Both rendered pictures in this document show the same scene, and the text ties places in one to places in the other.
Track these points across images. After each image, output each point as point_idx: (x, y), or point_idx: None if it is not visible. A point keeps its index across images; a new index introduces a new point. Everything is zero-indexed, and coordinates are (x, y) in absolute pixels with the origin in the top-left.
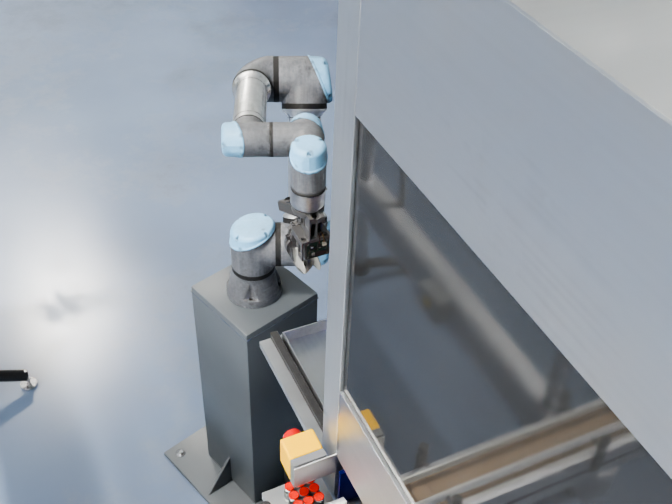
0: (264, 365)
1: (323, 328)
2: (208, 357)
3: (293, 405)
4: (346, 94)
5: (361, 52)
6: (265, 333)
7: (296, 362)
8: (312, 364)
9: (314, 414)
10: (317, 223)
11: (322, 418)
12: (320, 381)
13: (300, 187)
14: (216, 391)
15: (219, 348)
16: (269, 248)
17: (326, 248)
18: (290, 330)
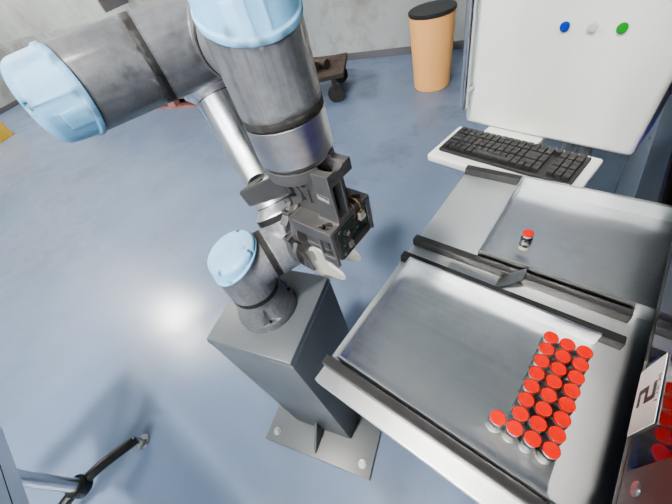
0: (316, 367)
1: (373, 318)
2: (260, 379)
3: (420, 458)
4: None
5: None
6: (305, 345)
7: (380, 387)
8: (396, 374)
9: (464, 462)
10: (341, 179)
11: (483, 466)
12: (424, 394)
13: (270, 103)
14: (282, 395)
15: (266, 374)
16: (262, 263)
17: (365, 222)
18: (344, 347)
